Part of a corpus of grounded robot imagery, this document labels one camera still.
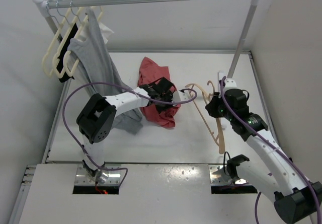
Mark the black cloth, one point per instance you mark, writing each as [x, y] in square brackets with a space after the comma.
[59, 67]

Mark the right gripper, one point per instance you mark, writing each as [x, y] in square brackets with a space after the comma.
[211, 106]

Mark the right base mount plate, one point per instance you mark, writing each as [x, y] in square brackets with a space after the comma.
[220, 178]

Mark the red t shirt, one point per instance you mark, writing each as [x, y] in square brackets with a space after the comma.
[150, 71]

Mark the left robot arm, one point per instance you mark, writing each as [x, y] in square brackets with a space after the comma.
[99, 115]

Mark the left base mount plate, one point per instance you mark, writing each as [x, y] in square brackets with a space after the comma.
[102, 178]

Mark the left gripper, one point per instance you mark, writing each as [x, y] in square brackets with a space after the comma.
[169, 95]

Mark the cream hanger outer left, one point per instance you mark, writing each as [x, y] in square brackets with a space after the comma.
[58, 24]

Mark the base mount plate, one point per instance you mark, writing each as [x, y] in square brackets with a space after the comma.
[220, 178]
[102, 178]

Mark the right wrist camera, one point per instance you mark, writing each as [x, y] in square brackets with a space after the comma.
[229, 84]

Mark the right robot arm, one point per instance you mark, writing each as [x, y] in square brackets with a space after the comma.
[293, 195]

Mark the grey t shirt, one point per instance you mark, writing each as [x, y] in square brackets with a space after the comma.
[96, 65]

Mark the white cloth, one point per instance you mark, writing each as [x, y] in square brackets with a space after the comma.
[105, 31]

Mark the beige plastic hanger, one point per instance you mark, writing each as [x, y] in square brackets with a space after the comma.
[213, 124]

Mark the white clothes rack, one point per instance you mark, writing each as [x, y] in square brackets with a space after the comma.
[89, 3]

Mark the cream hanger with grey shirt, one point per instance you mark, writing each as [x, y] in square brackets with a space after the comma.
[67, 66]

